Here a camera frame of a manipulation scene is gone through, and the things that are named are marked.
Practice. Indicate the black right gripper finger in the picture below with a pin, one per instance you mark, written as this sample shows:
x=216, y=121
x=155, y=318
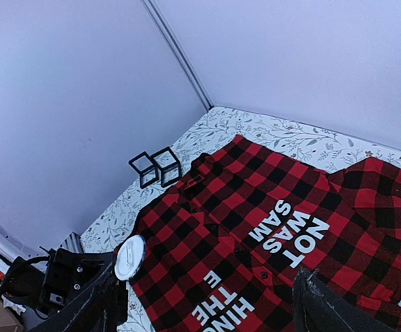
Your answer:
x=318, y=308

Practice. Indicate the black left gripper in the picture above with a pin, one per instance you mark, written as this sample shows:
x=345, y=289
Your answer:
x=84, y=291

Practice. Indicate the red black plaid shirt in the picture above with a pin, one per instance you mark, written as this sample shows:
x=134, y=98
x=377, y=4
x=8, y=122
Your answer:
x=225, y=243

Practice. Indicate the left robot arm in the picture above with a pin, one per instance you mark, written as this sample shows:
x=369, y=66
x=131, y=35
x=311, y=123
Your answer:
x=24, y=272

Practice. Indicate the black display case with blue brooch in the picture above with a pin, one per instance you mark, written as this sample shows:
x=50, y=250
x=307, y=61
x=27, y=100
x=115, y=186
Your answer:
x=146, y=168

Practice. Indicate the left aluminium frame post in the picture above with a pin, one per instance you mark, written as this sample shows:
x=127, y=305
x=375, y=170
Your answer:
x=178, y=52

